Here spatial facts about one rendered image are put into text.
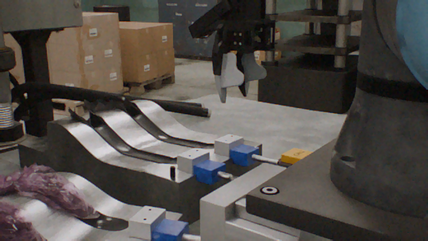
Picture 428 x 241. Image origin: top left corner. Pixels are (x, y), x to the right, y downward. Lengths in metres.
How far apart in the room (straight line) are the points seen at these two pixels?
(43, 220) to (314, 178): 0.44
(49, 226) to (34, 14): 0.98
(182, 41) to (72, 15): 6.54
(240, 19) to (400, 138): 0.53
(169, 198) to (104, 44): 4.16
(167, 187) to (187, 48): 7.34
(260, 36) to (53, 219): 0.46
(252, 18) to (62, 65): 4.11
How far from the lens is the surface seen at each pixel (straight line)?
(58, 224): 0.77
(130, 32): 5.50
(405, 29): 0.26
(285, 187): 0.43
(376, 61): 0.41
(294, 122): 1.50
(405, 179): 0.40
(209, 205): 0.51
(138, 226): 0.72
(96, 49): 4.87
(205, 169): 0.84
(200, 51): 8.00
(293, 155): 1.11
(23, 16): 1.61
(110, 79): 5.05
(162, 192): 0.86
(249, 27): 0.84
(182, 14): 8.15
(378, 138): 0.40
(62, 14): 1.69
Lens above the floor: 1.21
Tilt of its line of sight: 16 degrees down
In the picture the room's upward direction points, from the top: straight up
